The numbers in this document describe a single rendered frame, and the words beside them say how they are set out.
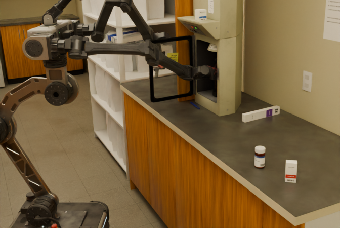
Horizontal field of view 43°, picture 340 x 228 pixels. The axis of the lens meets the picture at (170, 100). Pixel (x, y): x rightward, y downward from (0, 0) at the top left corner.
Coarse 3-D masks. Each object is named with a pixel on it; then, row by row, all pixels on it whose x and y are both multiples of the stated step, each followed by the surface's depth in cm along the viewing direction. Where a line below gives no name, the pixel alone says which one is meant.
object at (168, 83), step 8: (184, 40) 270; (160, 48) 265; (168, 48) 267; (176, 48) 269; (184, 48) 272; (168, 56) 269; (176, 56) 271; (184, 56) 274; (184, 64) 275; (160, 72) 269; (168, 72) 272; (160, 80) 271; (168, 80) 273; (176, 80) 276; (184, 80) 278; (160, 88) 272; (168, 88) 275; (176, 88) 277; (184, 88) 280; (160, 96) 274
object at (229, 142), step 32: (192, 128) 243; (224, 128) 242; (256, 128) 240; (288, 128) 239; (320, 128) 237; (224, 160) 204; (320, 160) 201; (256, 192) 180; (288, 192) 175; (320, 192) 174
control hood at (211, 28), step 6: (180, 18) 261; (186, 18) 258; (192, 18) 257; (192, 24) 251; (198, 24) 242; (204, 24) 239; (210, 24) 240; (216, 24) 242; (204, 30) 244; (210, 30) 241; (216, 30) 243; (210, 36) 247; (216, 36) 244
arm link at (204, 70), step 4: (192, 68) 259; (196, 68) 254; (200, 68) 252; (204, 68) 253; (192, 72) 258; (196, 72) 253; (200, 72) 252; (204, 72) 253; (192, 76) 258; (200, 76) 256; (188, 80) 260
